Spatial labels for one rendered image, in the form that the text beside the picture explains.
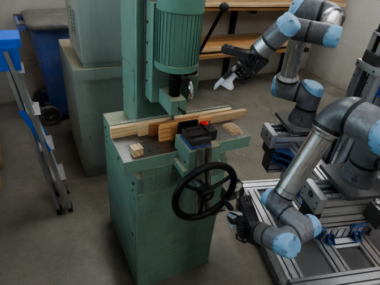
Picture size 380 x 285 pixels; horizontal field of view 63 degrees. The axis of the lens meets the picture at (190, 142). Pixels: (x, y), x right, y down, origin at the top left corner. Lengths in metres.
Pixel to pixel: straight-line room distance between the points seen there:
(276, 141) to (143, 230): 0.86
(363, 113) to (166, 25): 0.69
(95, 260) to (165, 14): 1.45
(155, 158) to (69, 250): 1.04
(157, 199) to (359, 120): 0.86
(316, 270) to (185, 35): 1.40
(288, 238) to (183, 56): 0.72
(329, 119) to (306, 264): 1.07
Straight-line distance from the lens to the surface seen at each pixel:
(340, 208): 1.55
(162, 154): 1.26
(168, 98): 1.32
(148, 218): 1.48
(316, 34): 1.21
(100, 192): 2.43
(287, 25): 1.12
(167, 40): 1.19
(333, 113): 1.05
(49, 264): 2.09
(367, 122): 1.00
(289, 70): 1.72
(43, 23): 2.88
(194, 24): 1.18
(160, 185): 1.37
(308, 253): 1.99
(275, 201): 1.15
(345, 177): 1.50
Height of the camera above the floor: 1.65
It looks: 34 degrees down
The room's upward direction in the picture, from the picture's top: 6 degrees clockwise
